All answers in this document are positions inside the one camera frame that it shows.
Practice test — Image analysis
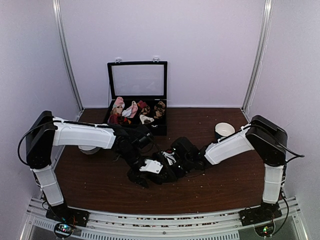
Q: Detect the dark red rolled sock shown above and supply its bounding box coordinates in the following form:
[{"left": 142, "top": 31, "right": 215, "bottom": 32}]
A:
[{"left": 137, "top": 100, "right": 148, "bottom": 109}]

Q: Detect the black box with glass lid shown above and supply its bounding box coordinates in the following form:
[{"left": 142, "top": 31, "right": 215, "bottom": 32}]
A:
[{"left": 104, "top": 61, "right": 168, "bottom": 136}]

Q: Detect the aluminium frame post left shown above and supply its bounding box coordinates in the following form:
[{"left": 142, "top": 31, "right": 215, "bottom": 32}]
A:
[{"left": 52, "top": 0, "right": 84, "bottom": 112}]

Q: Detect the red brown sock in box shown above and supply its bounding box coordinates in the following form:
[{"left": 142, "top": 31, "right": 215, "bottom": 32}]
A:
[{"left": 107, "top": 113, "right": 132, "bottom": 125}]

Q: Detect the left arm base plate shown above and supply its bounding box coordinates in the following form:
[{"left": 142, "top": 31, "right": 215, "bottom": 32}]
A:
[{"left": 45, "top": 199, "right": 90, "bottom": 227}]

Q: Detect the beige brown argyle sock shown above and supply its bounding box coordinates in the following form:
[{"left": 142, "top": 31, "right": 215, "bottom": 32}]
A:
[{"left": 154, "top": 101, "right": 166, "bottom": 119}]

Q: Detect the brown patterned rolled sock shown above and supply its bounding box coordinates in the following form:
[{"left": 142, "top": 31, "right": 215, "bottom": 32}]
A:
[{"left": 140, "top": 105, "right": 151, "bottom": 116}]

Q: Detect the white pink sock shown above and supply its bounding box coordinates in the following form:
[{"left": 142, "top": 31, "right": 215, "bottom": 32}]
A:
[{"left": 122, "top": 101, "right": 138, "bottom": 119}]

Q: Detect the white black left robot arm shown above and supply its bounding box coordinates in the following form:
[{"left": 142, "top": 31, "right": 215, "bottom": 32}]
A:
[{"left": 17, "top": 111, "right": 170, "bottom": 222}]

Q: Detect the aluminium frame post right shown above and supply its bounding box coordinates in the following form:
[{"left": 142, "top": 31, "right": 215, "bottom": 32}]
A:
[{"left": 241, "top": 0, "right": 274, "bottom": 115}]

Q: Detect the pink rolled sock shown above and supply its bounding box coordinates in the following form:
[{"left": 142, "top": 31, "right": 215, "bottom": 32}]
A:
[{"left": 112, "top": 96, "right": 125, "bottom": 115}]

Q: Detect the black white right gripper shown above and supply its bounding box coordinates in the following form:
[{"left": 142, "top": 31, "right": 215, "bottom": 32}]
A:
[{"left": 159, "top": 156, "right": 193, "bottom": 183}]

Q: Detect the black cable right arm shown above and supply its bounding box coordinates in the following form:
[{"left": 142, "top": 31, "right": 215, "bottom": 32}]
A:
[{"left": 249, "top": 123, "right": 306, "bottom": 165}]

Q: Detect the aluminium frame post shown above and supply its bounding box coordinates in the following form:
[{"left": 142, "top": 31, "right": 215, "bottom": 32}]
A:
[
  {"left": 52, "top": 0, "right": 84, "bottom": 112},
  {"left": 241, "top": 0, "right": 274, "bottom": 115}
]

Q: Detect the white sock in box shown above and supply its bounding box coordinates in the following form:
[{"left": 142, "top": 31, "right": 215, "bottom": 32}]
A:
[{"left": 139, "top": 114, "right": 155, "bottom": 125}]

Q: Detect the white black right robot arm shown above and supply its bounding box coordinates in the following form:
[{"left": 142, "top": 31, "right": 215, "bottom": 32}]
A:
[{"left": 154, "top": 115, "right": 288, "bottom": 221}]

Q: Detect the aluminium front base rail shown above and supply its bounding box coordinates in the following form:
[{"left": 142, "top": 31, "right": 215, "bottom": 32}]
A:
[{"left": 18, "top": 197, "right": 311, "bottom": 240}]

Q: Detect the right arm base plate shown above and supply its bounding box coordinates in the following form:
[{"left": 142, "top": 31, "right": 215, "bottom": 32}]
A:
[{"left": 238, "top": 202, "right": 282, "bottom": 226}]

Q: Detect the white fluted bowl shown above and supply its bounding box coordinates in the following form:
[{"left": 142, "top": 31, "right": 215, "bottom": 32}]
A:
[{"left": 79, "top": 147, "right": 101, "bottom": 155}]

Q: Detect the white bowl dark outside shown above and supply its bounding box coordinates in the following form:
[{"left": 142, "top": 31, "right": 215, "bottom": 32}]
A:
[{"left": 214, "top": 122, "right": 236, "bottom": 140}]

